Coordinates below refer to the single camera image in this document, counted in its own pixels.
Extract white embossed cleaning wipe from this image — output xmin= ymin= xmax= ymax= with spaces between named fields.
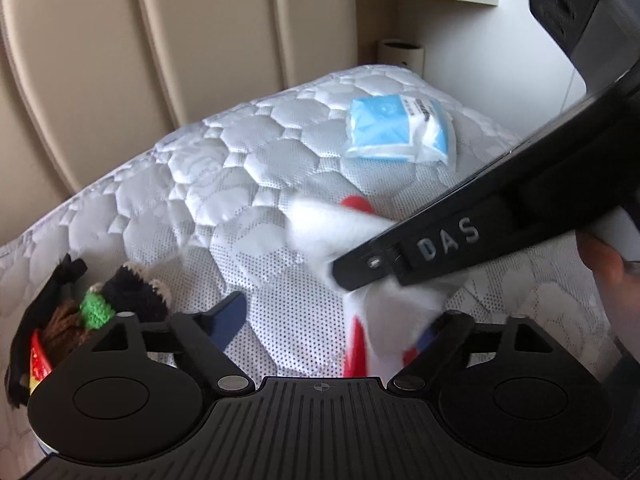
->
xmin=286 ymin=194 xmax=452 ymax=361

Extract red white toy rocket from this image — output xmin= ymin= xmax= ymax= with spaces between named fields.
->
xmin=339 ymin=195 xmax=436 ymax=378

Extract colourful crocheted doll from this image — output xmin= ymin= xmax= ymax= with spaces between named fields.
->
xmin=29 ymin=261 xmax=171 ymax=390

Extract person's right hand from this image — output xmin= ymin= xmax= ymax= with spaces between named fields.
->
xmin=576 ymin=233 xmax=639 ymax=338

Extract white quilted mattress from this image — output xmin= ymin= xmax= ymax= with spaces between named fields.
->
xmin=0 ymin=64 xmax=626 ymax=470

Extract blue white wipes package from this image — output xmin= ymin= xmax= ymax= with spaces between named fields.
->
xmin=343 ymin=94 xmax=457 ymax=168

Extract panda face waste bin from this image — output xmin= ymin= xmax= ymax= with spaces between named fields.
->
xmin=378 ymin=39 xmax=424 ymax=76

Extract beige padded headboard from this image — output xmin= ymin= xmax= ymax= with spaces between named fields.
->
xmin=1 ymin=0 xmax=357 ymax=242

